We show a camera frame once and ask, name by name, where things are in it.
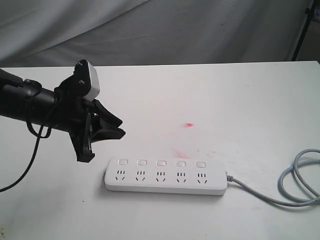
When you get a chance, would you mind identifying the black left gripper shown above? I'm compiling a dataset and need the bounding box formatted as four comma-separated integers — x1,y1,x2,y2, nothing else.
54,75,125,163

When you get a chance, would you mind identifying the white five-outlet power strip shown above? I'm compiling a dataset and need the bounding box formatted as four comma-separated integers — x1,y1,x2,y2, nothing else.
104,157,228,196

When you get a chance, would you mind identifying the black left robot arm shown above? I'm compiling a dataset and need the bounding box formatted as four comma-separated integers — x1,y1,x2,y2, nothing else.
0,68,126,163

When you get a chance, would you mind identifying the grey backdrop cloth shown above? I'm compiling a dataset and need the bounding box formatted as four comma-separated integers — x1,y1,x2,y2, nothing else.
0,0,312,67

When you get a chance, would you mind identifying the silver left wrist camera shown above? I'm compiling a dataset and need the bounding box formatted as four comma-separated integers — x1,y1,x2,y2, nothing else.
73,59,100,102

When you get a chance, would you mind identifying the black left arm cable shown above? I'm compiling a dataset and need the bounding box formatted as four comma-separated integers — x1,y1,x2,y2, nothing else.
0,97,60,193

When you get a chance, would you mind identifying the grey power cable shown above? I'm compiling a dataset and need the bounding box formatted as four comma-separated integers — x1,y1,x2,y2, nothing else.
224,148,320,207

